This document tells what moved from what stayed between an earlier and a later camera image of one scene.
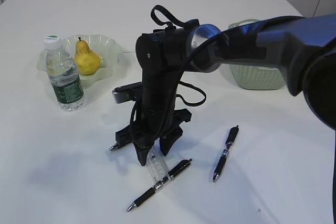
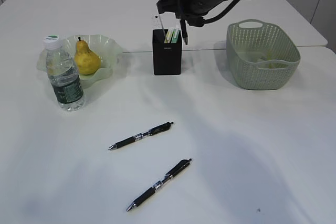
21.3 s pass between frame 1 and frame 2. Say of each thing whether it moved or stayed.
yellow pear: stayed
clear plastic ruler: moved
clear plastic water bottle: stayed
